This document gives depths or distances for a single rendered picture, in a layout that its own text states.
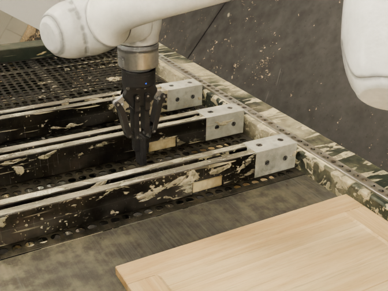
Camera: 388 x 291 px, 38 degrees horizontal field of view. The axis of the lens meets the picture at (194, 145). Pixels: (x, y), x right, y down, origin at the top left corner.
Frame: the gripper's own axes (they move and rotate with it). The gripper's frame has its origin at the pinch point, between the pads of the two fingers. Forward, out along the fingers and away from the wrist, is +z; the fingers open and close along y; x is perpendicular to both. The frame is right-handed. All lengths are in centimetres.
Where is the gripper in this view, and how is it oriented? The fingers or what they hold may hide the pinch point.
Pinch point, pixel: (140, 149)
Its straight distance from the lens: 133.7
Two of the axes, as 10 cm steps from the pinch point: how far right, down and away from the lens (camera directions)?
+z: -0.2, 9.0, 4.4
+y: -8.7, 2.0, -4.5
